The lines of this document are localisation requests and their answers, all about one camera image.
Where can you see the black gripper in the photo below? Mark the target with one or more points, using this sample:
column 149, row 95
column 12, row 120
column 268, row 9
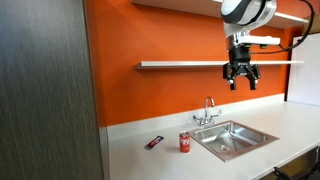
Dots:
column 240, row 61

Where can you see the red soda can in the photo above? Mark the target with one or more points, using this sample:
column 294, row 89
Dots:
column 184, row 142

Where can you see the stainless steel sink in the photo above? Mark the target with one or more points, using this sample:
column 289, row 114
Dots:
column 233, row 140

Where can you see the chrome faucet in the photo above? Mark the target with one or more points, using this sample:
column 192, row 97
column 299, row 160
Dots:
column 207, row 115

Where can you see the white countertop backsplash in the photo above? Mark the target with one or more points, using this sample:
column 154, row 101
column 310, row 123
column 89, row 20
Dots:
column 156, row 121

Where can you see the black chair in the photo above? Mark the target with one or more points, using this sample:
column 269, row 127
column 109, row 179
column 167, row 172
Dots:
column 295, row 171

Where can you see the dark snack bar wrapper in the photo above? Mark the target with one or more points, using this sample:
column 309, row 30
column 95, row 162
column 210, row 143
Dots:
column 154, row 142

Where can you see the dark wood cabinet panel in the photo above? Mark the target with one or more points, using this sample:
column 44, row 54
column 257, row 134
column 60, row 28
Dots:
column 46, row 90

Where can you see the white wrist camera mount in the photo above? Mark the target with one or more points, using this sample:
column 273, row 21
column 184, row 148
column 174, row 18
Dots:
column 263, row 40

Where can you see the white wall shelf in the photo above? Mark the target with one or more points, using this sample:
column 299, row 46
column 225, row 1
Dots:
column 186, row 64
column 186, row 6

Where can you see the white wall panel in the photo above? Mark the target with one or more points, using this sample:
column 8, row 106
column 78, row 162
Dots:
column 305, row 73

